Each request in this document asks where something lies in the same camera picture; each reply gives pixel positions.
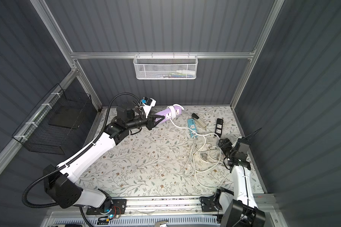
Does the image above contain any purple power strip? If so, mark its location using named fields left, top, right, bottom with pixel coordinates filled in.
left=156, top=104, right=184, bottom=124

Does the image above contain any black power strip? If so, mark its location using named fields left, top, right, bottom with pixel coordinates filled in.
left=215, top=118, right=224, bottom=138

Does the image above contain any teal power strip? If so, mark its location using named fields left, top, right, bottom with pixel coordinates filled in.
left=187, top=118, right=197, bottom=139

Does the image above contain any white cord of teal strip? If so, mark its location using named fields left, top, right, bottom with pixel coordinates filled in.
left=183, top=136, right=234, bottom=189

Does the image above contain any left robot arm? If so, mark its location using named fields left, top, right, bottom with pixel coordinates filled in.
left=44, top=97, right=165, bottom=213

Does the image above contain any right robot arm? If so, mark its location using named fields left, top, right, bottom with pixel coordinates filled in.
left=218, top=137, right=266, bottom=227

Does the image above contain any white wire wall basket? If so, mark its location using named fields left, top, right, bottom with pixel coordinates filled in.
left=133, top=56, right=199, bottom=80

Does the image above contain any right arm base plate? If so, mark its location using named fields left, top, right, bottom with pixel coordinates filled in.
left=199, top=195, right=232, bottom=213

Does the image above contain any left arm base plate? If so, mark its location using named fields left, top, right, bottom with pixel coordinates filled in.
left=86, top=199, right=127, bottom=215

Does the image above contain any black wire wall basket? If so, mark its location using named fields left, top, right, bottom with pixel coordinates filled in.
left=12, top=87, right=96, bottom=155

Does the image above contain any black corrugated cable conduit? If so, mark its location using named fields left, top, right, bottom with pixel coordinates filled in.
left=21, top=93, right=141, bottom=227

